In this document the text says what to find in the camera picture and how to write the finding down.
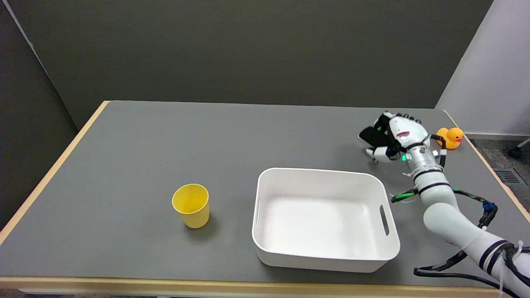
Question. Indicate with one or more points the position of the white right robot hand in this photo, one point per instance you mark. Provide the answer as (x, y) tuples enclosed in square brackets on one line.
[(403, 131)]

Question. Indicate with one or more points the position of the black blackboard eraser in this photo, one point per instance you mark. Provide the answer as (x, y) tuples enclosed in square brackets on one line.
[(372, 136)]

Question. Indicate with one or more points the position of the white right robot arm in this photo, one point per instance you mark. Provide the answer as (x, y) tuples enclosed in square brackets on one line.
[(447, 207)]

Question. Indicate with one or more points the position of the white plastic container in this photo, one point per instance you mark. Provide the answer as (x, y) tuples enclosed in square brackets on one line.
[(323, 219)]

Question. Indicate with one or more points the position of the yellow rubber duck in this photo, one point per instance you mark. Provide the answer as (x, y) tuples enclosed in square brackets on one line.
[(450, 137)]

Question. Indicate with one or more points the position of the floor vent grille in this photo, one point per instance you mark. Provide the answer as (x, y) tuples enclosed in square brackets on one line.
[(508, 176)]

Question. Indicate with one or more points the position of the grey chair base leg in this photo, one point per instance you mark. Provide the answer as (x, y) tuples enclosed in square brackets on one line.
[(519, 149)]

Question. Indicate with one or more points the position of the yellow plastic cup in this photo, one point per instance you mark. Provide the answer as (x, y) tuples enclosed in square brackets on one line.
[(191, 205)]

